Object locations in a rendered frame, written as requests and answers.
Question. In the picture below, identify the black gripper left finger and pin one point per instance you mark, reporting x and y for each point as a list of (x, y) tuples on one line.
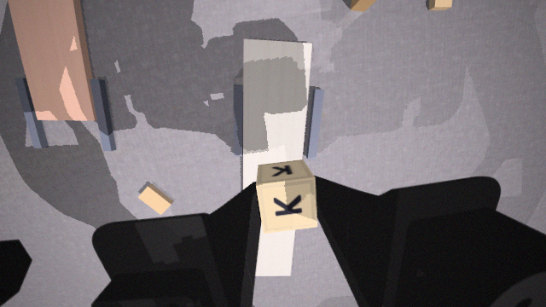
[(224, 244)]

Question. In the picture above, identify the white strip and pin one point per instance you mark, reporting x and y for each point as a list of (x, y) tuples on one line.
[(275, 96)]

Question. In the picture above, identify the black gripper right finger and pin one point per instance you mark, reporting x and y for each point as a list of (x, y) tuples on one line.
[(367, 232)]

